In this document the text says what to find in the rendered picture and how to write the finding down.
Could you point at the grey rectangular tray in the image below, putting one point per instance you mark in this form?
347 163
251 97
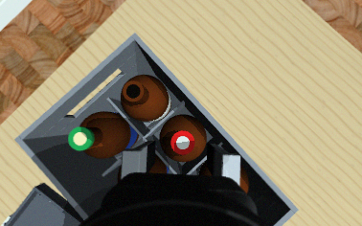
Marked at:
50 210

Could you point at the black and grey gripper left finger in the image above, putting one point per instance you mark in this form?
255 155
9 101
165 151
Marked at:
138 159

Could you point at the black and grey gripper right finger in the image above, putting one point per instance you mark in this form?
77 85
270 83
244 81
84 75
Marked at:
222 163

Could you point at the grey bottle crate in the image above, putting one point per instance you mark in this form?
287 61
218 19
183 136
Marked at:
84 181

